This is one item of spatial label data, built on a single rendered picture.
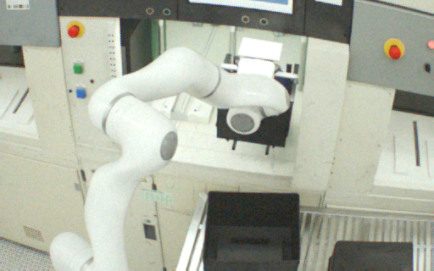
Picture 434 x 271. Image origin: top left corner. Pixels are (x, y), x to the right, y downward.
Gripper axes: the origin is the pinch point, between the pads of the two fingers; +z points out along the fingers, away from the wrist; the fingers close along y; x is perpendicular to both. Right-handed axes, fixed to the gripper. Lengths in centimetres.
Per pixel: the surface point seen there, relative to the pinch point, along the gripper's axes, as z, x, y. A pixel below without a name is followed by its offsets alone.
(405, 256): -40, -39, 58
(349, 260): -43, -39, 38
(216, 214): -27, -42, -7
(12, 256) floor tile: -16, -126, -117
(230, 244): -33, -48, -1
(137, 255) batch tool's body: -10, -99, -43
